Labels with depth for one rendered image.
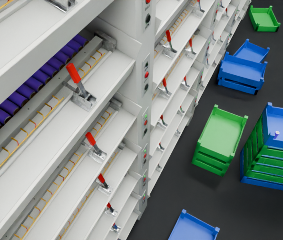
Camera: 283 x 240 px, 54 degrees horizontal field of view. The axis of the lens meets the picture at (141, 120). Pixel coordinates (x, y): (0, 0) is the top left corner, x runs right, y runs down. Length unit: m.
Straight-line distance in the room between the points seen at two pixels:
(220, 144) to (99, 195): 0.95
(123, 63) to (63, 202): 0.33
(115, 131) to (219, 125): 1.07
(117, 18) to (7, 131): 0.30
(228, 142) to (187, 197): 0.39
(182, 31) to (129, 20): 0.50
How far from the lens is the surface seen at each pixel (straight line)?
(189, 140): 1.81
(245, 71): 2.22
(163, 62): 0.91
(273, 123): 1.51
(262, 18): 3.02
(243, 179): 1.71
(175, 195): 1.62
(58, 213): 0.65
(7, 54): 0.34
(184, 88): 1.39
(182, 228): 1.56
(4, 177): 0.48
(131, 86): 0.69
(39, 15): 0.39
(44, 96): 0.51
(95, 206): 0.86
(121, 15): 0.58
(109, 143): 0.71
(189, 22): 1.10
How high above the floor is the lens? 1.49
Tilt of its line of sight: 52 degrees down
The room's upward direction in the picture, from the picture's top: straight up
